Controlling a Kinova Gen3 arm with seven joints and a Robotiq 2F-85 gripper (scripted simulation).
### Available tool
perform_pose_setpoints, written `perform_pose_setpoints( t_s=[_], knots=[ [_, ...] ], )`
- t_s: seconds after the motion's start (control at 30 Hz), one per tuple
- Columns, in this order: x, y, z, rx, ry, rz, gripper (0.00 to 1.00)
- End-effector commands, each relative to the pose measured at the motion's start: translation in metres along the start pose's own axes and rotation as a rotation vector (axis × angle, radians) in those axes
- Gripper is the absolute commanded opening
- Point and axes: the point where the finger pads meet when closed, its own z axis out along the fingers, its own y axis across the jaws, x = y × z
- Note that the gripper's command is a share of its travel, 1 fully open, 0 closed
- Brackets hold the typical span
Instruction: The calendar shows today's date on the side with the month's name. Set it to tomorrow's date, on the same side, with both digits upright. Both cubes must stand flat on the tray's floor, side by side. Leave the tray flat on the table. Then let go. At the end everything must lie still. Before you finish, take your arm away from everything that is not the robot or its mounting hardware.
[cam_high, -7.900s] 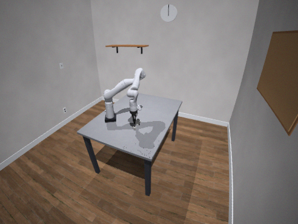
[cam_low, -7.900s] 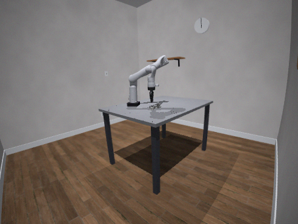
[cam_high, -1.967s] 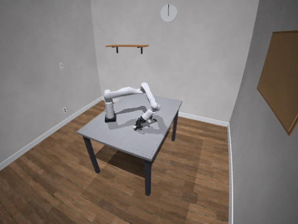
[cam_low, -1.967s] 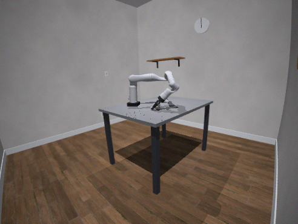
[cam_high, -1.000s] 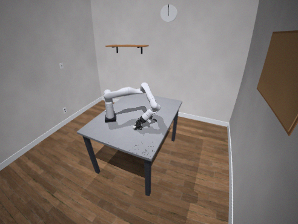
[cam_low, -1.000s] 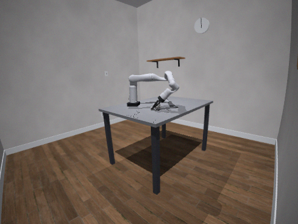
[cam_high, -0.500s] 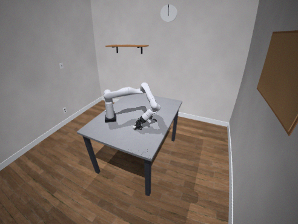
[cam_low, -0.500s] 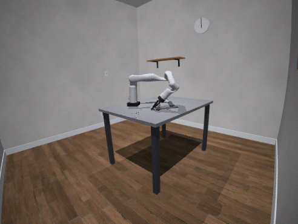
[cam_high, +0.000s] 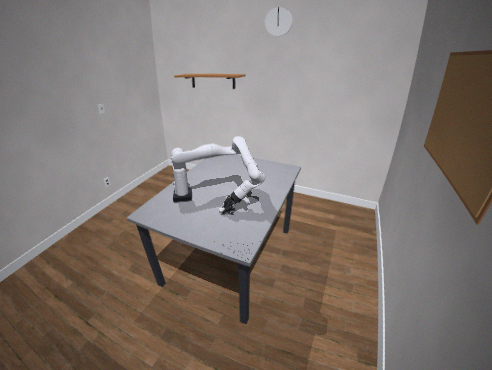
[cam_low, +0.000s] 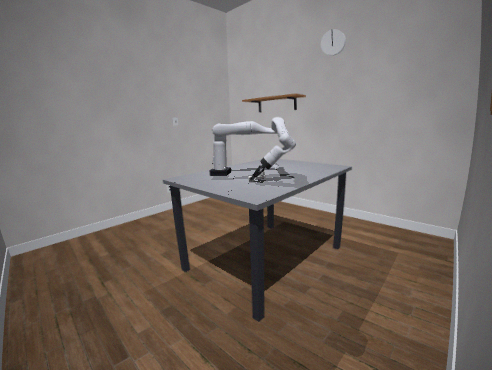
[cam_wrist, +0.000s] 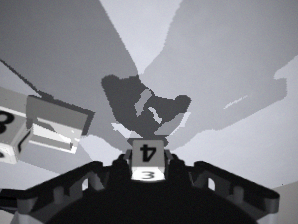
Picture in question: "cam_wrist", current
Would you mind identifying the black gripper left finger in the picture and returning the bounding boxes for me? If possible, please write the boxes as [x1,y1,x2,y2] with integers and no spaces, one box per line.
[16,149,132,224]

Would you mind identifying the white cube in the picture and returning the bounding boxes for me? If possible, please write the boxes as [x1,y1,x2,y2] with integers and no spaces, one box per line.
[0,110,33,164]
[132,140,165,180]

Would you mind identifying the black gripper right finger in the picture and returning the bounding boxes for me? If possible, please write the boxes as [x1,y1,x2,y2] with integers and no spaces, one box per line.
[164,149,280,224]

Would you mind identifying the white rectangular tray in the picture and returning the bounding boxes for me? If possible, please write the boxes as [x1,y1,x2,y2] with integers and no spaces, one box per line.
[0,87,88,154]

